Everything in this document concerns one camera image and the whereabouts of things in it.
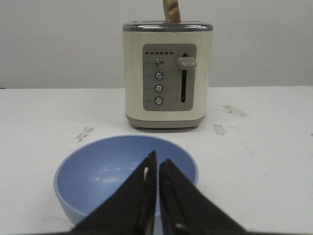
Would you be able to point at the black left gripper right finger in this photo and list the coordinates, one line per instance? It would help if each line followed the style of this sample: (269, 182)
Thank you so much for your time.
(186, 211)

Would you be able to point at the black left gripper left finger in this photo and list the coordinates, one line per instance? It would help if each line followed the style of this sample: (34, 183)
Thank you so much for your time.
(131, 209)

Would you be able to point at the cream two-slot toaster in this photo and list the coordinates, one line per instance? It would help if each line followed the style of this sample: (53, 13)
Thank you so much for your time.
(166, 69)

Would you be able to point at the toast slice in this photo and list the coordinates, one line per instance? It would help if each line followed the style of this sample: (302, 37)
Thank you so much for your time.
(171, 11)

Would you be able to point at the blue bowl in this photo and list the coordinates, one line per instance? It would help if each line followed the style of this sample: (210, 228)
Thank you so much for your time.
(92, 173)

